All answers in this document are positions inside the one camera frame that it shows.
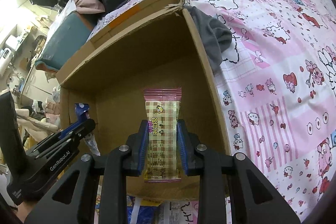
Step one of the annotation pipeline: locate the pink garment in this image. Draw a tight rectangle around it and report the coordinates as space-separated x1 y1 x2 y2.
74 0 105 14

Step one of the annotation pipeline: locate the yellow blue snack bag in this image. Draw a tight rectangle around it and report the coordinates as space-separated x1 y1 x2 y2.
126 196 162 224

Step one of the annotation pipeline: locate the open cardboard box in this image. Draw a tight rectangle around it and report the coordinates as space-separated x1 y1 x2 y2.
55 0 232 201

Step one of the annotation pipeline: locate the teal bed side cushion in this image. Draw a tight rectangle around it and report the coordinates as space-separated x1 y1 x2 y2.
34 11 97 73

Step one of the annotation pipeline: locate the grey cloth beside box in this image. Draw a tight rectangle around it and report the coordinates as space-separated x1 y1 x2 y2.
184 6 232 73

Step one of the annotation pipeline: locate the pink cartoon bed sheet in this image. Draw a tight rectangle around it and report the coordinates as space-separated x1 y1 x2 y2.
93 0 335 221

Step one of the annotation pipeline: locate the person's left hand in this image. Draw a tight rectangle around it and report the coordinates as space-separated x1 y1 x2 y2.
16 202 37 222

